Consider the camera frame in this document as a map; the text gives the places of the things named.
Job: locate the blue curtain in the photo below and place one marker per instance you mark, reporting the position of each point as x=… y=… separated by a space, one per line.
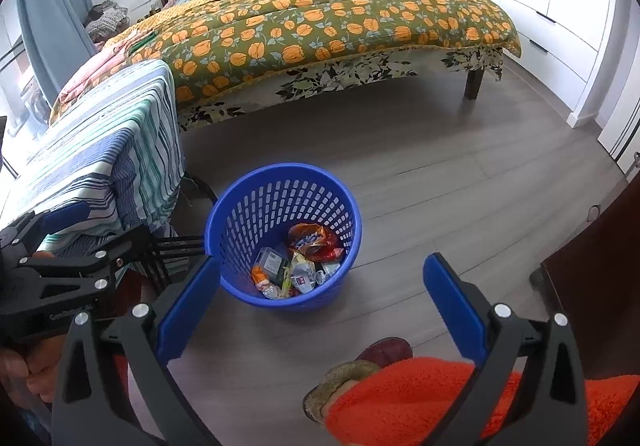
x=50 y=16

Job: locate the pink folded blanket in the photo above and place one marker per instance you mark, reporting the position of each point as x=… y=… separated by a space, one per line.
x=85 y=76

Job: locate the dark red slipper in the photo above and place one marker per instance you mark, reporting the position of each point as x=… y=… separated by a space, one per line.
x=382 y=352

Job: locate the orange fleece pants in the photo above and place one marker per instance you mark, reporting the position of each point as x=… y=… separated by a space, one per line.
x=410 y=406

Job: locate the leaf print bed skirt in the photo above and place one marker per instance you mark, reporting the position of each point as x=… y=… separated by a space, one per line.
x=350 y=71

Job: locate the striped tablecloth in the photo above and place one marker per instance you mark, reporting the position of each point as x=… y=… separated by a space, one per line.
x=125 y=151

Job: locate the pile of clothes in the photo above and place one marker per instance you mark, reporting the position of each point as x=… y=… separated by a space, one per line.
x=106 y=21

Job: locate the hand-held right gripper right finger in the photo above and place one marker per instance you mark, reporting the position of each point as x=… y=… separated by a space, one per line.
x=452 y=306

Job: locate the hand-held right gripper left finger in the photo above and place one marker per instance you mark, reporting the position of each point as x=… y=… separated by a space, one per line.
x=190 y=306

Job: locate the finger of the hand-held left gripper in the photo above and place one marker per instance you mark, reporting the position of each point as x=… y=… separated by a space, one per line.
x=90 y=263
x=65 y=217

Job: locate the person's left hand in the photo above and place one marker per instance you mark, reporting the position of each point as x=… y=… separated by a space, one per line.
x=35 y=376

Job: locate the blue plastic basket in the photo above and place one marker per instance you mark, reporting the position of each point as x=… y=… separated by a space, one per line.
x=235 y=226

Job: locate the dark wooden furniture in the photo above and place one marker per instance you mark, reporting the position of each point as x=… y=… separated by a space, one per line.
x=600 y=301

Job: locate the brown furry slipper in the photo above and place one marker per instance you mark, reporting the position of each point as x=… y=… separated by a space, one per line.
x=335 y=386

